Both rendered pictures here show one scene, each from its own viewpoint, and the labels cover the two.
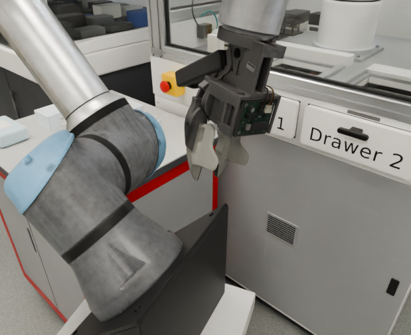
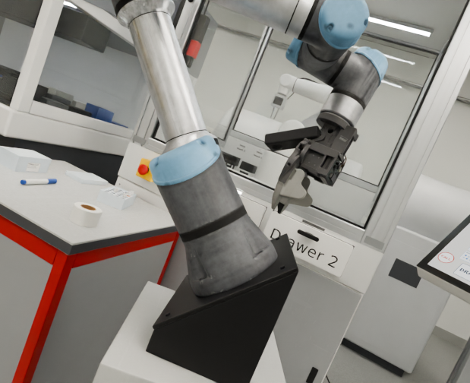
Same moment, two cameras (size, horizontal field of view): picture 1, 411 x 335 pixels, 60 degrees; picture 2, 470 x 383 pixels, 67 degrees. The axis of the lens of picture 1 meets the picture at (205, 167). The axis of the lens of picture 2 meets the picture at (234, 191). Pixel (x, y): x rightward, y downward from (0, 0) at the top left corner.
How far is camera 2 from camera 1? 0.46 m
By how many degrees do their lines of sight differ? 35
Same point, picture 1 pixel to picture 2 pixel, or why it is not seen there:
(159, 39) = (146, 131)
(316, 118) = (279, 221)
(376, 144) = (320, 247)
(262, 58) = (353, 135)
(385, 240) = (313, 330)
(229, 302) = not seen: hidden behind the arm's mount
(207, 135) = (298, 175)
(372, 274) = (296, 365)
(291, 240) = not seen: hidden behind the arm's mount
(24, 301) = not seen: outside the picture
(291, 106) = (260, 209)
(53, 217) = (211, 191)
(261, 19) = (354, 115)
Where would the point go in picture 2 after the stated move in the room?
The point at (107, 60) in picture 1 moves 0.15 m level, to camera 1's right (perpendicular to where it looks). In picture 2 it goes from (67, 134) to (102, 145)
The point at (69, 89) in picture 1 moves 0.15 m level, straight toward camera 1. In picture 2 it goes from (190, 116) to (243, 134)
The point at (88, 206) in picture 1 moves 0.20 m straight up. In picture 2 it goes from (233, 191) to (283, 69)
